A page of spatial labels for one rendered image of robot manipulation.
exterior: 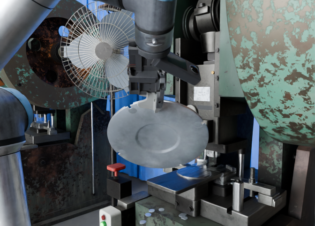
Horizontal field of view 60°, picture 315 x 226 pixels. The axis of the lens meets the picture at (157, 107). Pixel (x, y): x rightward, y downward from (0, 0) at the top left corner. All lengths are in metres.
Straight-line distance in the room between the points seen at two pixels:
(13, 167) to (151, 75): 0.37
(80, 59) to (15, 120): 1.05
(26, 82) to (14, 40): 1.55
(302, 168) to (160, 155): 0.61
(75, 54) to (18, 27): 1.25
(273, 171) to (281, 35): 0.74
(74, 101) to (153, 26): 1.70
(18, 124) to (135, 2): 0.38
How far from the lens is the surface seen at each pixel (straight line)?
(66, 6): 2.20
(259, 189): 1.02
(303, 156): 1.23
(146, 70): 0.59
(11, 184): 0.70
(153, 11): 0.48
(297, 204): 1.23
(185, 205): 1.01
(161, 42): 0.52
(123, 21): 1.68
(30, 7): 0.45
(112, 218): 1.08
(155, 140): 0.80
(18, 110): 0.69
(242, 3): 0.58
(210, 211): 0.99
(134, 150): 0.83
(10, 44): 0.48
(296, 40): 0.55
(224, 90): 0.90
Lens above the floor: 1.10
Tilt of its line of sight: 5 degrees down
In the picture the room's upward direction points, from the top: straight up
